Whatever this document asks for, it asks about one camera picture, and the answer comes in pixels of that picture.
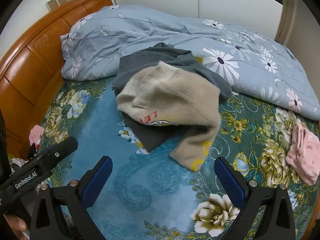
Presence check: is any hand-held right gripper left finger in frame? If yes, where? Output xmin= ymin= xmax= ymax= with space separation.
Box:
xmin=30 ymin=156 xmax=113 ymax=240

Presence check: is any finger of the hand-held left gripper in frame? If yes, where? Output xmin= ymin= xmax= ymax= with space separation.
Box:
xmin=35 ymin=137 xmax=78 ymax=167

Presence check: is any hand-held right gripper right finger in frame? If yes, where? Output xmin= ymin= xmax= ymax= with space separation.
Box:
xmin=214 ymin=156 xmax=300 ymax=240

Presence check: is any beige fuzzy sweater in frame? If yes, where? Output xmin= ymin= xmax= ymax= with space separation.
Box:
xmin=116 ymin=60 xmax=222 ymax=172

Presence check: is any person's left hand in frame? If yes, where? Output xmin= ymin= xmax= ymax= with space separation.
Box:
xmin=3 ymin=213 xmax=28 ymax=234

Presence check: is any patterned cloth clutter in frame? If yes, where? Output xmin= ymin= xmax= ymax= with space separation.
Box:
xmin=9 ymin=155 xmax=32 ymax=170

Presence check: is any small pink cloth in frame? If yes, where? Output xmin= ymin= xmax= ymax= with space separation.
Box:
xmin=29 ymin=124 xmax=45 ymax=146

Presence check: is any teal floral bed sheet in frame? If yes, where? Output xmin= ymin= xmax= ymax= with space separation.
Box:
xmin=7 ymin=76 xmax=320 ymax=240

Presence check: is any pink crumpled cloth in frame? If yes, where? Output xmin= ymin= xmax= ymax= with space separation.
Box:
xmin=285 ymin=124 xmax=320 ymax=186

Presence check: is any wooden headboard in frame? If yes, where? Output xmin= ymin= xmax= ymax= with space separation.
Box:
xmin=0 ymin=0 xmax=114 ymax=160

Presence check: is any dark grey garment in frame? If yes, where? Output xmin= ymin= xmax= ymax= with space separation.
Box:
xmin=111 ymin=42 xmax=233 ymax=153

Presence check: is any beige door frame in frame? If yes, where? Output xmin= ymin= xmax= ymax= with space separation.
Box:
xmin=274 ymin=0 xmax=305 ymax=46

